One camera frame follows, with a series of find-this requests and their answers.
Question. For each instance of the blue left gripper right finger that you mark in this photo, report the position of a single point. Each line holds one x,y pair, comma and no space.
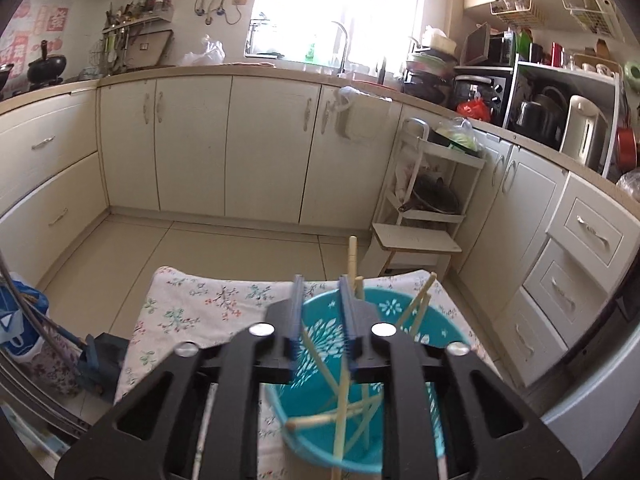
352,322

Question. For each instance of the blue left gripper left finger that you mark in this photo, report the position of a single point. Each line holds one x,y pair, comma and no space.
295,322

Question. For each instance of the wooden chopstick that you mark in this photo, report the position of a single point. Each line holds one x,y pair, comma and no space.
359,293
362,434
319,363
202,433
417,309
304,422
342,398

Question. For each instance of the cream kitchen cabinets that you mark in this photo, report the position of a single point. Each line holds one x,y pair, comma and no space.
265,149

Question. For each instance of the chrome kitchen faucet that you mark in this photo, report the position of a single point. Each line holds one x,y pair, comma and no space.
343,47

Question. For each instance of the white step stool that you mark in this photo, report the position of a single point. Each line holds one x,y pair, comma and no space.
404,248

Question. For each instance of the white rolling storage cart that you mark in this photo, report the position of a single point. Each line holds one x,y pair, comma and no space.
432,175

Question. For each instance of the white hanging bag on cabinet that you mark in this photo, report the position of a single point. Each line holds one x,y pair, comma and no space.
360,116

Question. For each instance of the red plastic bag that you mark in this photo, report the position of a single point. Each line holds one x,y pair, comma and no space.
474,109

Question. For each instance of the white refrigerator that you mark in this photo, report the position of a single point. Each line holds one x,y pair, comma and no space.
590,419

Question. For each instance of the floral bin with blue bag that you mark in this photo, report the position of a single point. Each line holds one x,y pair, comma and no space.
52,366

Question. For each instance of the black toaster oven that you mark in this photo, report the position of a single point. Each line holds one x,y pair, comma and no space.
492,89

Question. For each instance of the white electric kettle pot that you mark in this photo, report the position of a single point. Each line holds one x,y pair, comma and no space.
585,132

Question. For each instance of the white plastic bag on counter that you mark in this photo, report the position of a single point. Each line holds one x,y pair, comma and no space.
212,53

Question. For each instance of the red pot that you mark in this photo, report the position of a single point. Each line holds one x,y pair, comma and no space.
626,151

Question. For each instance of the white shelf rack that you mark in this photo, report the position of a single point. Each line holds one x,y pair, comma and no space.
605,92

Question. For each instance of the black wok on stove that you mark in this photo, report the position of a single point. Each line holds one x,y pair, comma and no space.
46,68

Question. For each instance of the blue dustpan with handle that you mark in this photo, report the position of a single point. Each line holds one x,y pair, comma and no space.
100,358

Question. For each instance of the wall utensil rack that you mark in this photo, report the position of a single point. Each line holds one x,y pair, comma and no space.
135,36

